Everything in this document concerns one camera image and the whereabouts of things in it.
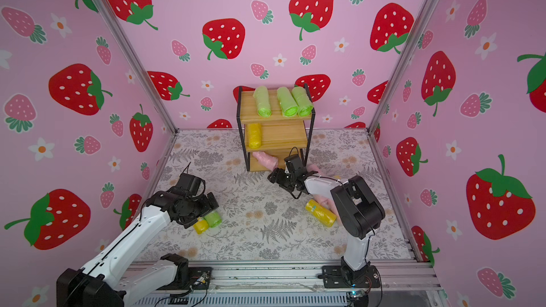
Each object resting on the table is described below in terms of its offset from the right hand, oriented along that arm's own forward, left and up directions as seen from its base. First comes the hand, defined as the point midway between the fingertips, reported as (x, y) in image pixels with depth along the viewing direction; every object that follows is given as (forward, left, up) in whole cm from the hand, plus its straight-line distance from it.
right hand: (275, 178), depth 94 cm
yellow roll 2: (-23, +28, -3) cm, 36 cm away
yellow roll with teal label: (-14, -20, -3) cm, 25 cm away
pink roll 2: (-9, -24, -4) cm, 26 cm away
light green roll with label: (-20, +23, -3) cm, 31 cm away
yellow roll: (+11, +9, +16) cm, 21 cm away
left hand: (-18, +23, +3) cm, 29 cm away
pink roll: (+10, +5, 0) cm, 11 cm away
